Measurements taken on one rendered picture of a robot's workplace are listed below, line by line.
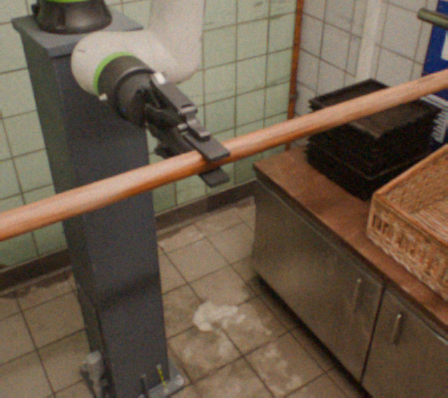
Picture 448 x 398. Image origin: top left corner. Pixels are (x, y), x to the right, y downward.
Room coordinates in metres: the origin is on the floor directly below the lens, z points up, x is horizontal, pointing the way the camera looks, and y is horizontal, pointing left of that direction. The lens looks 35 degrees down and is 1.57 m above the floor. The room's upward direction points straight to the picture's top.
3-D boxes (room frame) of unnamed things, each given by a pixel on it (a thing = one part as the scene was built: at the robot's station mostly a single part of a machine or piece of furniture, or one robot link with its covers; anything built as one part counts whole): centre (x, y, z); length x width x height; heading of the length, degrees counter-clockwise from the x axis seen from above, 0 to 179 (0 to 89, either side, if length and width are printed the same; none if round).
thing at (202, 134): (0.60, 0.04, 1.23); 0.05 x 0.01 x 0.03; 32
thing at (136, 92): (0.71, 0.11, 1.20); 0.09 x 0.07 x 0.08; 32
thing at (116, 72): (0.78, 0.14, 1.20); 0.12 x 0.06 x 0.09; 122
